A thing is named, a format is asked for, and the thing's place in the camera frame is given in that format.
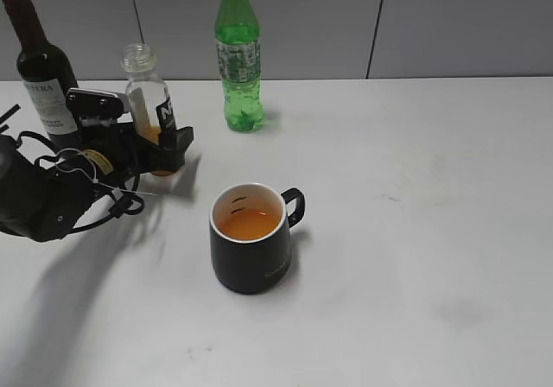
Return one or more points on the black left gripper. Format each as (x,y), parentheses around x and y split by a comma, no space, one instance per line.
(118,152)

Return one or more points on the NFC orange juice bottle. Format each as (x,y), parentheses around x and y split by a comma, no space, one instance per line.
(148,94)

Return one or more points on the black mug white interior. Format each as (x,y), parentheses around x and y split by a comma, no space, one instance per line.
(250,240)

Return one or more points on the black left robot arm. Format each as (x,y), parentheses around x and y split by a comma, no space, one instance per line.
(75,190)

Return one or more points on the dark red wine bottle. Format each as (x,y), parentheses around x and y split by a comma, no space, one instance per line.
(46,74)

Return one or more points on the green plastic soda bottle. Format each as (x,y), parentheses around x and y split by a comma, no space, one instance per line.
(237,34)

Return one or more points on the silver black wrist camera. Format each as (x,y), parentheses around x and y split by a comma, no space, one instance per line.
(90,104)

